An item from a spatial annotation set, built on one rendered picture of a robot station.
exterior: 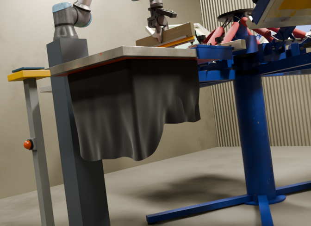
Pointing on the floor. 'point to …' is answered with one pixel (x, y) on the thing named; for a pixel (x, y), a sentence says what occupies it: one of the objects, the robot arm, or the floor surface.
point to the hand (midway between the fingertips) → (164, 40)
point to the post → (37, 140)
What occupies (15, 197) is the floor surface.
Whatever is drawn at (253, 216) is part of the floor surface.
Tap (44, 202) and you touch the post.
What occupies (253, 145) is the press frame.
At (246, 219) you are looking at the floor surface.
